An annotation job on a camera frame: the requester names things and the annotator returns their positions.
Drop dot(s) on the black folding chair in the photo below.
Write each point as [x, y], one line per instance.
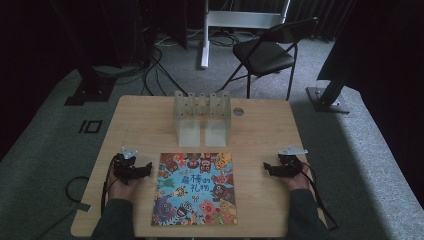
[266, 55]

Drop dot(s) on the round grey table grommet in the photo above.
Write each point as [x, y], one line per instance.
[238, 111]

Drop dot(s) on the white metal stand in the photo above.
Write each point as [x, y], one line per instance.
[233, 19]

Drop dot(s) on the clear acrylic book rack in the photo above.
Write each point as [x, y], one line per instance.
[201, 113]

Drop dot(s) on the person's right hand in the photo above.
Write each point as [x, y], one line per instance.
[298, 182]

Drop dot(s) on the black stand with slanted post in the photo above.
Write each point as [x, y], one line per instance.
[328, 100]

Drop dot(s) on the grey tape piece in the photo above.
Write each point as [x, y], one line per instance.
[81, 206]

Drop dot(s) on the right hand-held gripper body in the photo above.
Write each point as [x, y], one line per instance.
[289, 166]

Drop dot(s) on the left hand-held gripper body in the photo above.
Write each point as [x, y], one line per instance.
[125, 168]

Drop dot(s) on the colourful picture book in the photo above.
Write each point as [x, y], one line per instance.
[195, 190]

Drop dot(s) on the person's left hand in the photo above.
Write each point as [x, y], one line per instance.
[121, 191]

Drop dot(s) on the black stand with square base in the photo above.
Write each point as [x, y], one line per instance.
[91, 90]

